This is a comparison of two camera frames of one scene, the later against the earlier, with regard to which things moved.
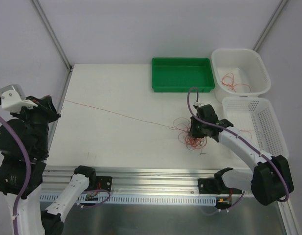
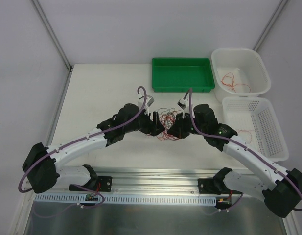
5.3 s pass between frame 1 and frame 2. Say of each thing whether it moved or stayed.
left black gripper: moved
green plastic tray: stayed
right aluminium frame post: stayed
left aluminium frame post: stayed
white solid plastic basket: stayed
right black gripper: moved
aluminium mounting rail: stayed
